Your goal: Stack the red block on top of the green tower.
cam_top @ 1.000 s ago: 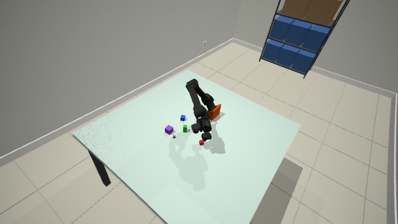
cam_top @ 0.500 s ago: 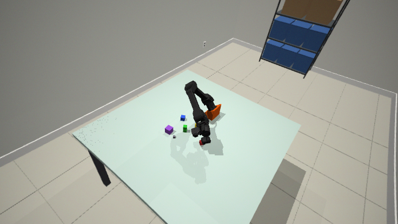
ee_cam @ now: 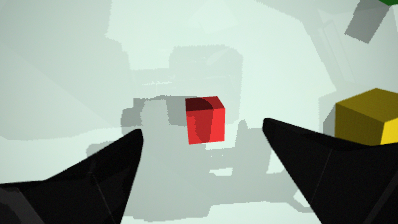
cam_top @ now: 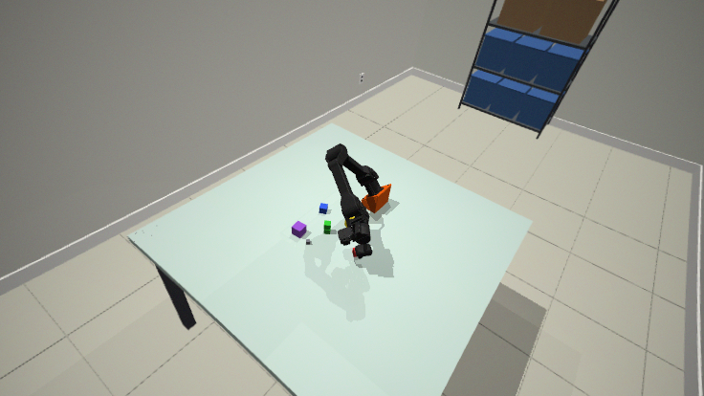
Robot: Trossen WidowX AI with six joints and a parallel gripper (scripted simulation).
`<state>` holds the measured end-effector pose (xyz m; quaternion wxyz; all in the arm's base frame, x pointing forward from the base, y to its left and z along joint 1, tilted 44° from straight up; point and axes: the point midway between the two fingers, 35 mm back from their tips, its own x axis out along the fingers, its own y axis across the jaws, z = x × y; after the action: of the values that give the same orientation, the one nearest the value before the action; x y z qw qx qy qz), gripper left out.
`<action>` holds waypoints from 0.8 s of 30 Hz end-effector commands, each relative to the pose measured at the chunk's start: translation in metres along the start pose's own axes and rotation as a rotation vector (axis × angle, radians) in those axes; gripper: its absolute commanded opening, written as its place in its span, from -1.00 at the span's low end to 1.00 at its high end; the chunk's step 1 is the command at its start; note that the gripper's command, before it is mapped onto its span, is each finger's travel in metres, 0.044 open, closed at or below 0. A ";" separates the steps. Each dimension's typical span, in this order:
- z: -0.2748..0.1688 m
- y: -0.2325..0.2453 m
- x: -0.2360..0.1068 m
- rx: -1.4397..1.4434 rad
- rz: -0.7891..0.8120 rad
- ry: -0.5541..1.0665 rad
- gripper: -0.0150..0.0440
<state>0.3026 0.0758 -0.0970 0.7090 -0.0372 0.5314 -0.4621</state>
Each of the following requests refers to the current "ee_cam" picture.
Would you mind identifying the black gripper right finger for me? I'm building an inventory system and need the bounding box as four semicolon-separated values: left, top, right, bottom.
262;118;398;224

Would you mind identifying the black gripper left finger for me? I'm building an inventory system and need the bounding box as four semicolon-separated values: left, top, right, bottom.
0;129;143;224

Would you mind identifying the red block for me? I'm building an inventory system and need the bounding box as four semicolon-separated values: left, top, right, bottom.
185;96;225;144

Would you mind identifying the yellow cube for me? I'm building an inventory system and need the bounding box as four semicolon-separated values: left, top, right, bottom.
334;88;398;146

